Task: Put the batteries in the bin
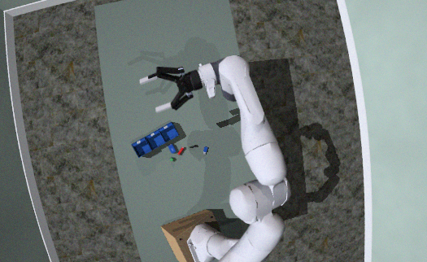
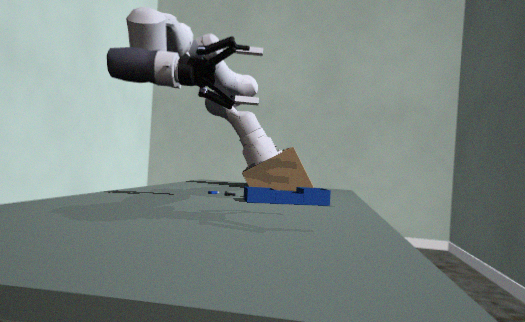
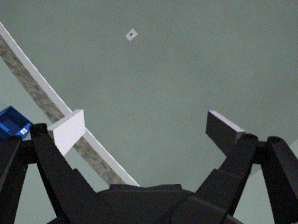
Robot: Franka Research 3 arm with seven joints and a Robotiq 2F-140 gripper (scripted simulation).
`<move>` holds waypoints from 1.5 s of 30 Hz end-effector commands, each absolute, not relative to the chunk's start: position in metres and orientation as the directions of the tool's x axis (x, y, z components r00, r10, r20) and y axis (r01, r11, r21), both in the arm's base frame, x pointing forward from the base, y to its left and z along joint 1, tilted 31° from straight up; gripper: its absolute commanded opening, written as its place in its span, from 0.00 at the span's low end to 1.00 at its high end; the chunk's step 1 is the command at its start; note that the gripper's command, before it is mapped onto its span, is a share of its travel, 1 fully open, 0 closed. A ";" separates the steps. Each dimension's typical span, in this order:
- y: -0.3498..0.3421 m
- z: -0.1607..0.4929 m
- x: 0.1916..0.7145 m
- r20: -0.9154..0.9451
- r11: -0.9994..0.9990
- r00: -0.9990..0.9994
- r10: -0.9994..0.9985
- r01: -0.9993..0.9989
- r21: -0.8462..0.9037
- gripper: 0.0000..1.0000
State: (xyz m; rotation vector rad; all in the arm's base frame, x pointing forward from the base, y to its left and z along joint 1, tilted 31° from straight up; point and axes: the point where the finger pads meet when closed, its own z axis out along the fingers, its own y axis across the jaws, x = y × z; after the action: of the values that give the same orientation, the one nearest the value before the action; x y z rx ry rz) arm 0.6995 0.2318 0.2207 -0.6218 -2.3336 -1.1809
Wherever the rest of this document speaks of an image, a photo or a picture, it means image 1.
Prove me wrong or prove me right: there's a blue nine-volt battery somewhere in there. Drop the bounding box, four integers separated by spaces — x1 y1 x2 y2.
168 144 176 153

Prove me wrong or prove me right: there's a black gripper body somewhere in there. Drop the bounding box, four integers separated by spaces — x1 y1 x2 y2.
176 70 203 93

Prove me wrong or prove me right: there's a blue rack of three bins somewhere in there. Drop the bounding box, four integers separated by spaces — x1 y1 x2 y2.
131 122 179 157

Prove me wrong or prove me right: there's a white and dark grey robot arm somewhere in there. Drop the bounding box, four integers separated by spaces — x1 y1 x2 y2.
187 55 291 262

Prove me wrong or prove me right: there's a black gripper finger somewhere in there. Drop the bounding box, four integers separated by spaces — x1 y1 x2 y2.
155 87 194 113
140 67 186 85

